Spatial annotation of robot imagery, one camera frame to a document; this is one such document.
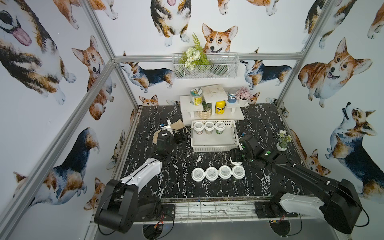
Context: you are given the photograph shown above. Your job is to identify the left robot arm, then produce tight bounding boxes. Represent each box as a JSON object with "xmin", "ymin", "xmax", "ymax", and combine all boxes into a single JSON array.
[{"xmin": 94, "ymin": 128, "xmax": 188, "ymax": 233}]

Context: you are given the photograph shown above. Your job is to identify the pink flower pot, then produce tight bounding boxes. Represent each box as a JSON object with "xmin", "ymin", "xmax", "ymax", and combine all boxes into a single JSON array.
[{"xmin": 236, "ymin": 87, "xmax": 252, "ymax": 106}]

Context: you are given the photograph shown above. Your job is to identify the yogurt cup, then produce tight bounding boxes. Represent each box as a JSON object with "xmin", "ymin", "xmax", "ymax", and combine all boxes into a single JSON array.
[
  {"xmin": 193, "ymin": 121, "xmax": 205, "ymax": 135},
  {"xmin": 215, "ymin": 121, "xmax": 226, "ymax": 135},
  {"xmin": 232, "ymin": 165, "xmax": 245, "ymax": 180},
  {"xmin": 230, "ymin": 158, "xmax": 243, "ymax": 166},
  {"xmin": 218, "ymin": 165, "xmax": 232, "ymax": 180},
  {"xmin": 204, "ymin": 121, "xmax": 215, "ymax": 135},
  {"xmin": 205, "ymin": 167, "xmax": 219, "ymax": 182},
  {"xmin": 192, "ymin": 168, "xmax": 206, "ymax": 182}
]

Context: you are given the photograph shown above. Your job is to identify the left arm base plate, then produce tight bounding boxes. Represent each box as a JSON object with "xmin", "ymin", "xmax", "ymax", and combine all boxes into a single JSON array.
[{"xmin": 135, "ymin": 204, "xmax": 176, "ymax": 223}]

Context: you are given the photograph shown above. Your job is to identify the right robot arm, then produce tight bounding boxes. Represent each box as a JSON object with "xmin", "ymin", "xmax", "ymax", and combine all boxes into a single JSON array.
[{"xmin": 231, "ymin": 135, "xmax": 364, "ymax": 235}]

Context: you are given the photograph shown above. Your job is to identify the white plastic basket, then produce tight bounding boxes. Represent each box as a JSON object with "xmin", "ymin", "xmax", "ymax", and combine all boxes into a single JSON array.
[{"xmin": 191, "ymin": 120, "xmax": 239, "ymax": 152}]

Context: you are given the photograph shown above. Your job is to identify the white wire wall basket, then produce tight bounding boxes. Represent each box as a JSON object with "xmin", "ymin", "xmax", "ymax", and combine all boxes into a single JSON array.
[{"xmin": 172, "ymin": 53, "xmax": 240, "ymax": 79}]

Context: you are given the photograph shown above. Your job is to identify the small white flower pot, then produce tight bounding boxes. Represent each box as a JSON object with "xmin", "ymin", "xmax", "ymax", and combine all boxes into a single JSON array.
[{"xmin": 277, "ymin": 130, "xmax": 292, "ymax": 152}]

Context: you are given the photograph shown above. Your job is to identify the yogurt cup back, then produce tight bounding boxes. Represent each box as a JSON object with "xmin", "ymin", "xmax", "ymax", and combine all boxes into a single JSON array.
[
  {"xmin": 204, "ymin": 121, "xmax": 215, "ymax": 135},
  {"xmin": 230, "ymin": 158, "xmax": 243, "ymax": 166},
  {"xmin": 215, "ymin": 121, "xmax": 226, "ymax": 135},
  {"xmin": 193, "ymin": 121, "xmax": 205, "ymax": 135}
]

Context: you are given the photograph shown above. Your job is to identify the green fern white flowers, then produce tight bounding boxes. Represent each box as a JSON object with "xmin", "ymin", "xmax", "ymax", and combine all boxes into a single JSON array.
[{"xmin": 179, "ymin": 33, "xmax": 211, "ymax": 71}]

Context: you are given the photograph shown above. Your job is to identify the white tiered shelf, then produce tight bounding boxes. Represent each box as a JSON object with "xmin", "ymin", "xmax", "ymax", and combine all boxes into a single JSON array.
[{"xmin": 181, "ymin": 85, "xmax": 249, "ymax": 126}]

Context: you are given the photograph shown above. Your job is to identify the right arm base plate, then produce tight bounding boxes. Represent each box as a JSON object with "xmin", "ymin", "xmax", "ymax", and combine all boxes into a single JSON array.
[{"xmin": 254, "ymin": 202, "xmax": 298, "ymax": 219}]

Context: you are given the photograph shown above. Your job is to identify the blue white can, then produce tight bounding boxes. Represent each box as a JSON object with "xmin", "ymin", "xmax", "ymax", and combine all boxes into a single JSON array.
[{"xmin": 228, "ymin": 88, "xmax": 237, "ymax": 104}]

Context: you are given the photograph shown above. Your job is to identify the yellow jar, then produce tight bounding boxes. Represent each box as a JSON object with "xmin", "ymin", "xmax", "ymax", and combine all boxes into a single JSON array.
[{"xmin": 215, "ymin": 101, "xmax": 226, "ymax": 115}]

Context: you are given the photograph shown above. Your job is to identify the woven pot green plant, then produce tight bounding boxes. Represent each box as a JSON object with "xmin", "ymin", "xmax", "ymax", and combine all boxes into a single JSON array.
[{"xmin": 199, "ymin": 101, "xmax": 212, "ymax": 120}]

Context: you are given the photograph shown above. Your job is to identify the green yellow tin can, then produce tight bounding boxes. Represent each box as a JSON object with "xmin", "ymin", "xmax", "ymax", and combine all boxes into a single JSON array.
[{"xmin": 190, "ymin": 88, "xmax": 203, "ymax": 106}]

